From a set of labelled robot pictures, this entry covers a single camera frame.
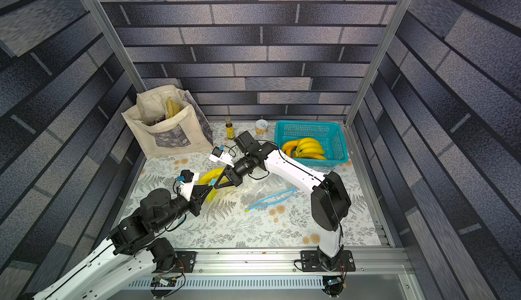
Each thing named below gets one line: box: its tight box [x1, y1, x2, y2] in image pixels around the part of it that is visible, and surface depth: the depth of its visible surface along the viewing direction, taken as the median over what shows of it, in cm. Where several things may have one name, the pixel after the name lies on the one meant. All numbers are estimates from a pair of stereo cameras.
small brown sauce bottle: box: [225, 116, 236, 140], surface depth 109 cm
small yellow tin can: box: [255, 118, 269, 136], surface depth 115 cm
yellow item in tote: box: [165, 96, 181, 119], surface depth 97 cm
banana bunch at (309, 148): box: [293, 137, 327, 161], surface depth 102 cm
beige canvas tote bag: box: [120, 84, 214, 159], surface depth 97 cm
